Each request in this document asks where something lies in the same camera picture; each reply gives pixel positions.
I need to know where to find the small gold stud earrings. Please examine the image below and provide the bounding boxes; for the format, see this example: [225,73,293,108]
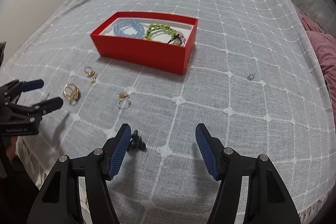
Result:
[91,74,97,84]

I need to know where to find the silver ring with gold charm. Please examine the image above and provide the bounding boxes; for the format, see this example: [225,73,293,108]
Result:
[117,91,132,110]

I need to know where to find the gold hoop earring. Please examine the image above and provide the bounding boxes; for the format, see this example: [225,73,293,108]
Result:
[84,67,95,77]

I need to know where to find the grey quilted pillow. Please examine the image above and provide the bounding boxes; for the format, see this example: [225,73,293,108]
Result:
[291,0,335,37]

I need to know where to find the pink blanket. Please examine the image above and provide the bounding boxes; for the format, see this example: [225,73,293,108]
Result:
[295,6,336,114]

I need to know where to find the dark bead jewelry in box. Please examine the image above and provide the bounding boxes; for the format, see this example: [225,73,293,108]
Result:
[167,32,187,47]

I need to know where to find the green bead bracelet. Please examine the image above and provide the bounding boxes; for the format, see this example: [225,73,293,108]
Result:
[142,23,180,43]

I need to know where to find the black hair clip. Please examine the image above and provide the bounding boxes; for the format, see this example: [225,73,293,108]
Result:
[127,130,146,152]

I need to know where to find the blue bead bracelet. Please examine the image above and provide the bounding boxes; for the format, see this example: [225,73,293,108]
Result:
[113,18,146,40]

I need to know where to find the gold bangle rings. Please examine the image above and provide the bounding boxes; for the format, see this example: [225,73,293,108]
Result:
[62,83,81,105]

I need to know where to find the red jewelry box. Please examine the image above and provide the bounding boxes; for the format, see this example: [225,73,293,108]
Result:
[90,11,198,75]

